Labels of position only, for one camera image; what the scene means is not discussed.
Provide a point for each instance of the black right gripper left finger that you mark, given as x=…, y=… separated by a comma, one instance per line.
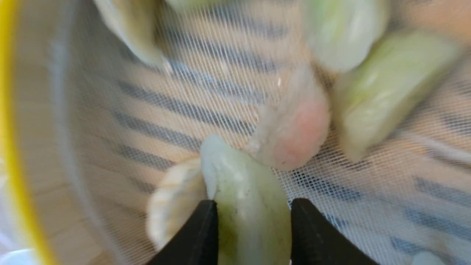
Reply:
x=196, y=243

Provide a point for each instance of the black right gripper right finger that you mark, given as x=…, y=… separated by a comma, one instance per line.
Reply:
x=315, y=241

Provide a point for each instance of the green dumpling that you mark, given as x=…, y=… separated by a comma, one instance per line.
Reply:
x=341, y=33
x=254, y=216
x=370, y=101

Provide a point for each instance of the white dumpling front left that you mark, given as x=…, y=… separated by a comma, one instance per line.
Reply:
x=173, y=201

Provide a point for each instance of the white dumpling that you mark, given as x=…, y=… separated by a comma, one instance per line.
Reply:
x=173, y=201
x=134, y=22

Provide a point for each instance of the pink dumpling centre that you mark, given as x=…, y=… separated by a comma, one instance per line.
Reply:
x=290, y=133

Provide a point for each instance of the white mesh steamer liner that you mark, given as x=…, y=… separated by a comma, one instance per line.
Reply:
x=125, y=123

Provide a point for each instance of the bamboo steamer basket yellow rim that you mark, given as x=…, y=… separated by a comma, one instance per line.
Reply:
x=48, y=214

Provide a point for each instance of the white dumpling far left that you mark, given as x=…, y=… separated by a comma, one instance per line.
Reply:
x=134, y=22

